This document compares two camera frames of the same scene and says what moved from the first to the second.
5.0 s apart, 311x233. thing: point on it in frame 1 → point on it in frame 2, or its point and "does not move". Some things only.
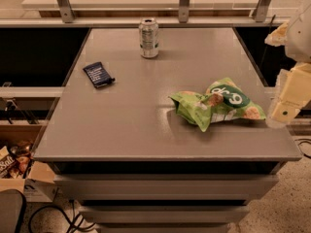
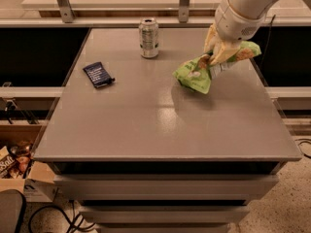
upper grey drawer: [165, 186] does not move
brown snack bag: [15, 161] does not move
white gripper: [300, 38] → [233, 25]
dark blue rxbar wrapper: [97, 75] does not move
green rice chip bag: [224, 101] → [190, 73]
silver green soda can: [149, 37] does not move
